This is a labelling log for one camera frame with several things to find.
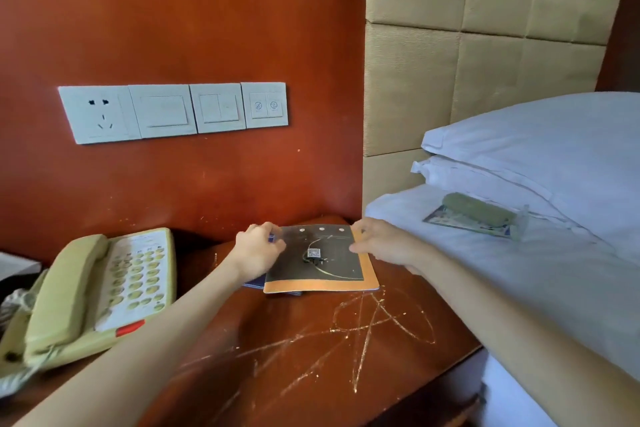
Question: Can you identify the person's right hand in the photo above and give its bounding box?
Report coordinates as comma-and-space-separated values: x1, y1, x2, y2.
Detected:
348, 218, 432, 276

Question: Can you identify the person's left hand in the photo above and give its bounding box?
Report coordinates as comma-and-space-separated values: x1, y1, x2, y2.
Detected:
230, 222, 287, 284

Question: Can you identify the black booklet with orange border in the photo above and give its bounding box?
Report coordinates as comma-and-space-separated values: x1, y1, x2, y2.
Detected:
263, 224, 380, 295

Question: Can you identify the person's right forearm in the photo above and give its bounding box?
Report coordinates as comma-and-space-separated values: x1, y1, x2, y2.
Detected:
411, 248, 640, 427

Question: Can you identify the person's left forearm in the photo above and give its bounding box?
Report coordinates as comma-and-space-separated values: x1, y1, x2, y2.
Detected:
12, 258, 248, 427

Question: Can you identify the blue booklet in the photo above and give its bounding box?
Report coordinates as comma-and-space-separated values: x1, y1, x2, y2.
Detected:
243, 234, 304, 297

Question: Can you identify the clear bag with printed card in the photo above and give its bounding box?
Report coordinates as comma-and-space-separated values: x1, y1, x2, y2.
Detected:
422, 203, 532, 242

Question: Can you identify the flat white pillow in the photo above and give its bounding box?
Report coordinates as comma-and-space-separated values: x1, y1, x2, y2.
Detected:
410, 155, 603, 245

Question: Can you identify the green oblong case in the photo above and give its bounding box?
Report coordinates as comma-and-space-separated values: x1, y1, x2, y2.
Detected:
441, 192, 519, 228

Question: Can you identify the beige telephone base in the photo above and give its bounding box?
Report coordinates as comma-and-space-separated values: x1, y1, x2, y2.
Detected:
0, 227, 177, 378

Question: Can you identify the white bed sheet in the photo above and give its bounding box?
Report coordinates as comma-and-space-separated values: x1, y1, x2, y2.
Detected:
364, 184, 640, 427

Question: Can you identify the beige telephone handset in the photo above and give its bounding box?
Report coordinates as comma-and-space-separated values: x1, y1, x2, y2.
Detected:
23, 234, 110, 358

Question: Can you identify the large white pillow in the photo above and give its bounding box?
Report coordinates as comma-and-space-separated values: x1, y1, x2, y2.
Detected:
420, 91, 640, 265

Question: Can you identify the beige padded headboard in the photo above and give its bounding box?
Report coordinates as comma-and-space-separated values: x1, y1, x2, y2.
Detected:
361, 0, 634, 218

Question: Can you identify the white box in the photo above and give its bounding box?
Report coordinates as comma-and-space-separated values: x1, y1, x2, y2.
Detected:
0, 251, 44, 283

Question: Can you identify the crumpled grey plastic wrap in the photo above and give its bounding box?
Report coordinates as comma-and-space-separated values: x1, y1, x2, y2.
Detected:
0, 288, 37, 333

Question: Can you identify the white wall switch with icons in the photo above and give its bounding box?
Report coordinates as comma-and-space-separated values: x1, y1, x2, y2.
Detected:
240, 81, 290, 130

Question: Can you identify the white two-button wall switch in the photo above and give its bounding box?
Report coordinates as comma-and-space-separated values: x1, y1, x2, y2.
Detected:
189, 83, 247, 134

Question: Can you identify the white wide wall switch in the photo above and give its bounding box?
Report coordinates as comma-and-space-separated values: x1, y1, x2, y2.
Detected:
128, 84, 198, 139

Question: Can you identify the white wall power socket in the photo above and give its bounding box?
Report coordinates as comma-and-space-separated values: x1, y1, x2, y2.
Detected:
57, 85, 142, 145

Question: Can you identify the grey coiled telephone cord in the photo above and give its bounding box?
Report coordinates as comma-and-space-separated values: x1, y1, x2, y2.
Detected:
0, 346, 57, 398

